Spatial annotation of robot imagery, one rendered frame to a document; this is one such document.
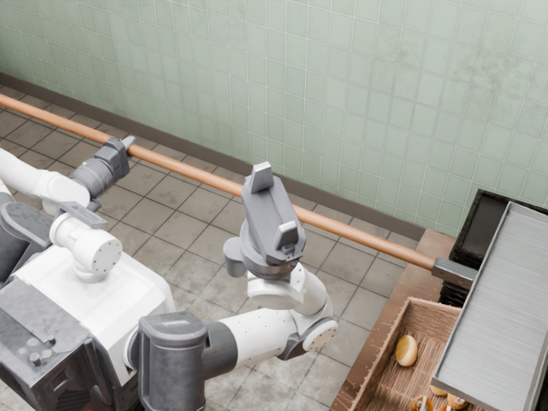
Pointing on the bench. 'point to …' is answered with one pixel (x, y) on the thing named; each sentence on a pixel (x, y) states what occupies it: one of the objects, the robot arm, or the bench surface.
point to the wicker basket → (415, 314)
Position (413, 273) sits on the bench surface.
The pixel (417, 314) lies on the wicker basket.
